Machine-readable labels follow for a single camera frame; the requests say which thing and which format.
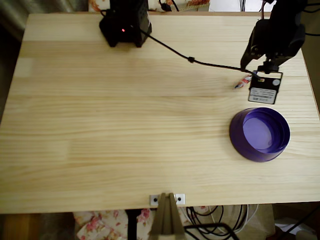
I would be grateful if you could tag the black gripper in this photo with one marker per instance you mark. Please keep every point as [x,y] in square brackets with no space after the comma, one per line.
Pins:
[255,50]

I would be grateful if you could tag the candy red blue white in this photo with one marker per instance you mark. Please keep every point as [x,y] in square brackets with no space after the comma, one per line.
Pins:
[243,82]

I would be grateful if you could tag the purple plastic bowl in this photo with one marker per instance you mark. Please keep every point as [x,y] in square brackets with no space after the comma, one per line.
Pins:
[260,135]

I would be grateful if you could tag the white flat panel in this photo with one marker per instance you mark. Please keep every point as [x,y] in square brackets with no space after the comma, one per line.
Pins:
[225,5]

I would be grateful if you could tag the floral patterned cloth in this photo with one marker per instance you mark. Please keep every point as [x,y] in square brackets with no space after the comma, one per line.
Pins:
[100,225]
[195,3]

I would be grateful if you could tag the black table leg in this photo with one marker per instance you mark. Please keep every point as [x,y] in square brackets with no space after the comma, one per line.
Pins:
[132,225]

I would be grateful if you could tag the black camera box white label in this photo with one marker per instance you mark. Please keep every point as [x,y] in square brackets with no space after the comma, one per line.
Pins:
[262,85]

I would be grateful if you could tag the silver metal bracket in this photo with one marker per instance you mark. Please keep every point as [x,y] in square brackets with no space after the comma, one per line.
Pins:
[153,200]

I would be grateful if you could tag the tan camera stand arm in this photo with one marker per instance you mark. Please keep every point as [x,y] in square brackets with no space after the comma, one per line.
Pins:
[166,217]

